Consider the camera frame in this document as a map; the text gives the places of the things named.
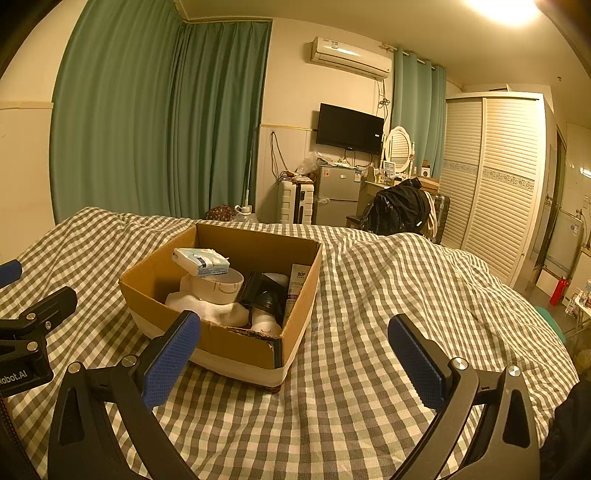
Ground blue floral tissue pack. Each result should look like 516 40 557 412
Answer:
172 248 229 277

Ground white cylindrical electric device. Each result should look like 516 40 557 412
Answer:
180 268 245 305

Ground white sock with blue trim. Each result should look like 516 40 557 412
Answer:
165 291 249 327

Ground small white tube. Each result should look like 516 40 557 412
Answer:
250 308 281 337

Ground black round object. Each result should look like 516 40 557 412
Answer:
238 272 287 323

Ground purple white cosmetic box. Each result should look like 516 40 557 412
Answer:
283 264 311 325

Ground red fire extinguisher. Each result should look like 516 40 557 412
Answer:
549 277 569 306

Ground checkered bed cover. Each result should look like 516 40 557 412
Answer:
1 208 578 479

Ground green curtain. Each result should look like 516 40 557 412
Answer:
391 47 447 178
49 1 271 221

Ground black clothes on chair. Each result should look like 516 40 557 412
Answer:
360 178 438 238

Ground white suitcase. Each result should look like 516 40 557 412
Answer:
277 180 315 225

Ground white louvered wardrobe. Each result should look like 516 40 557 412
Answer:
439 91 556 286

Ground silver mini fridge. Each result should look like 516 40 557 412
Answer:
314 166 361 227

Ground white oval vanity mirror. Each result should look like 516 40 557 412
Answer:
381 126 415 177

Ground white air conditioner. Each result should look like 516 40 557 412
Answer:
311 37 392 80

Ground black wall television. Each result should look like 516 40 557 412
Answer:
315 103 385 155

